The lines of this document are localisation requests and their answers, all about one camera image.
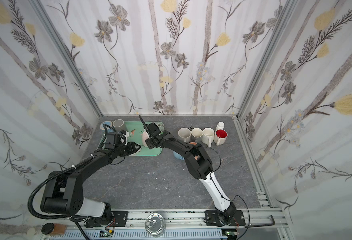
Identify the pink mug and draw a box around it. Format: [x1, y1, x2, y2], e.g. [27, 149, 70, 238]
[142, 131, 150, 148]

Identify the blue mug with brown rim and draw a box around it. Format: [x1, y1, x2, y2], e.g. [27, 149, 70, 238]
[100, 121, 113, 131]

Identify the green plastic tray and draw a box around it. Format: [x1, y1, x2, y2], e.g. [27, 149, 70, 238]
[100, 121, 165, 157]

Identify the tall dark grey mug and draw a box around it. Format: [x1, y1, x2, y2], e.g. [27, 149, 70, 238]
[113, 119, 128, 132]

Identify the beige mug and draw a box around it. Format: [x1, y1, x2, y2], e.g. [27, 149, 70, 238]
[178, 128, 191, 143]

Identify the light blue mug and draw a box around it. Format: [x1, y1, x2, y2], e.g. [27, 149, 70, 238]
[173, 151, 184, 161]

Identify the white cream mug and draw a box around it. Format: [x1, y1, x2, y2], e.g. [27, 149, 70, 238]
[201, 128, 215, 148]

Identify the white mug with red inside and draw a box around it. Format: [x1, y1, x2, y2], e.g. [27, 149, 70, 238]
[214, 130, 228, 146]

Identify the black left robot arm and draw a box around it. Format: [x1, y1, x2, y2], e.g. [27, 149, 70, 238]
[27, 125, 141, 239]

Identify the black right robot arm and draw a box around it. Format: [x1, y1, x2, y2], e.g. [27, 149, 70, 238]
[139, 116, 237, 225]

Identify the white plastic bottle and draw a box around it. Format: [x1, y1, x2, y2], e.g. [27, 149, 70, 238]
[215, 122, 225, 131]

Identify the round metal lid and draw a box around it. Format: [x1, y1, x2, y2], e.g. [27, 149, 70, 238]
[145, 213, 166, 237]

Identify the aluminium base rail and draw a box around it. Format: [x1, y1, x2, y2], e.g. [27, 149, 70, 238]
[42, 209, 294, 240]

